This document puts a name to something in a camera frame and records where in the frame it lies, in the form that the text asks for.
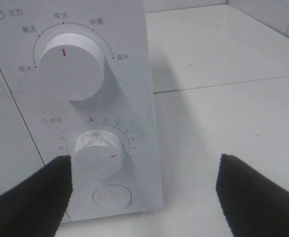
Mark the white microwave door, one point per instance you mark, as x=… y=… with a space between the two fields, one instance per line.
x=20 y=157

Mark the white microwave knob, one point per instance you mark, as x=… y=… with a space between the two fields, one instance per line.
x=72 y=67
x=98 y=153

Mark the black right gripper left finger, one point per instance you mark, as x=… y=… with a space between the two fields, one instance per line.
x=36 y=206

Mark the white microwave oven body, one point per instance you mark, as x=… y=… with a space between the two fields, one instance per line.
x=124 y=104

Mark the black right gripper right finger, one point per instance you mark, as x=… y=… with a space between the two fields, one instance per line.
x=252 y=204

